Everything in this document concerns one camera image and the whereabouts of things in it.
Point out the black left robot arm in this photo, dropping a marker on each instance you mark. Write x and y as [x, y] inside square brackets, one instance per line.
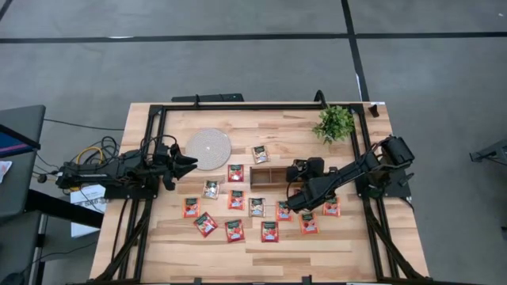
[99, 172]

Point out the red strawberry tea sachet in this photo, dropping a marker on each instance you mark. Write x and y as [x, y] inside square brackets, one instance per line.
[269, 231]
[235, 173]
[234, 230]
[205, 224]

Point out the black metal table frame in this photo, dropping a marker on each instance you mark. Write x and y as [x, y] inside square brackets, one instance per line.
[257, 107]

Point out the green potted plant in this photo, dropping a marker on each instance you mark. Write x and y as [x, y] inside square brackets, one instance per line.
[334, 123]

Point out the snack packets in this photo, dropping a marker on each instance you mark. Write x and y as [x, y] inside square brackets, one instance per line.
[257, 207]

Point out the small black frame clamp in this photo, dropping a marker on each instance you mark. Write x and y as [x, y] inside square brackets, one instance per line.
[307, 280]
[197, 281]

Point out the long black power strip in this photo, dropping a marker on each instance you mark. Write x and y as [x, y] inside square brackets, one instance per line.
[208, 97]

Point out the wooden compartment tea box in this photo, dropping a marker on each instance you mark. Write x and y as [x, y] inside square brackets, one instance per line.
[269, 178]

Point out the grey stand foot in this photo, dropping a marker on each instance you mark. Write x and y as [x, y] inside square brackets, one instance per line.
[491, 152]

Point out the grey side desk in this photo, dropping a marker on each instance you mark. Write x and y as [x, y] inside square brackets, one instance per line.
[20, 190]

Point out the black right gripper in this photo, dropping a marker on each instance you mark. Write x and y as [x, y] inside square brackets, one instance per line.
[307, 169]

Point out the beige tea sachet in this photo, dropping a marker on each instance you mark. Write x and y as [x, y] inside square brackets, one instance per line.
[260, 154]
[210, 189]

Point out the small black bracket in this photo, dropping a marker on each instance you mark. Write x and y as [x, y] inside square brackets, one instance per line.
[373, 111]

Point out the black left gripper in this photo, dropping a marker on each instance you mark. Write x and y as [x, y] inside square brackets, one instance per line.
[165, 165]

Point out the blue panel with black edge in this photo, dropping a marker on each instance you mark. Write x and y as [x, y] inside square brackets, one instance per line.
[12, 144]

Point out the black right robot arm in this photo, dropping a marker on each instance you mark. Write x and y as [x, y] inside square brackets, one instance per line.
[344, 174]

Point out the white printed box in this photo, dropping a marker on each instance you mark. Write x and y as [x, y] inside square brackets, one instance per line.
[88, 210]

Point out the white paper sheet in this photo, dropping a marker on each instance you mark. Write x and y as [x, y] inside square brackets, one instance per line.
[3, 170]

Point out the black desk beam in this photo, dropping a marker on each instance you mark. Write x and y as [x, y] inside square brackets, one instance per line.
[59, 206]

